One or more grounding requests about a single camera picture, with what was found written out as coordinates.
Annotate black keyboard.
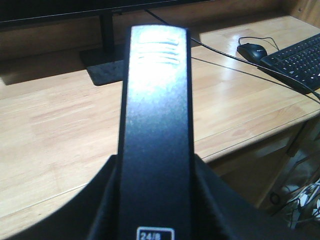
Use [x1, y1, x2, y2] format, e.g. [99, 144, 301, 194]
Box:
[259, 34, 320, 94]

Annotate wooden desk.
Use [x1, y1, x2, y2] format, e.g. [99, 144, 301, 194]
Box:
[0, 0, 320, 239]

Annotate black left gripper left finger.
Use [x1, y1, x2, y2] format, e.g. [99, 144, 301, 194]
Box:
[42, 154, 121, 240]

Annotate black computer mouse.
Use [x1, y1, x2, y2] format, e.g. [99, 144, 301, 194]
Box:
[237, 43, 267, 64]

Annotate black monitor cable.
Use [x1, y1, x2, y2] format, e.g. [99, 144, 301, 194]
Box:
[144, 8, 320, 101]

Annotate black computer monitor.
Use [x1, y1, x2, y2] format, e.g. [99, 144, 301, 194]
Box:
[0, 0, 216, 87]

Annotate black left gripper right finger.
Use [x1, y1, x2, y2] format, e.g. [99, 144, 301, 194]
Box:
[194, 155, 313, 240]

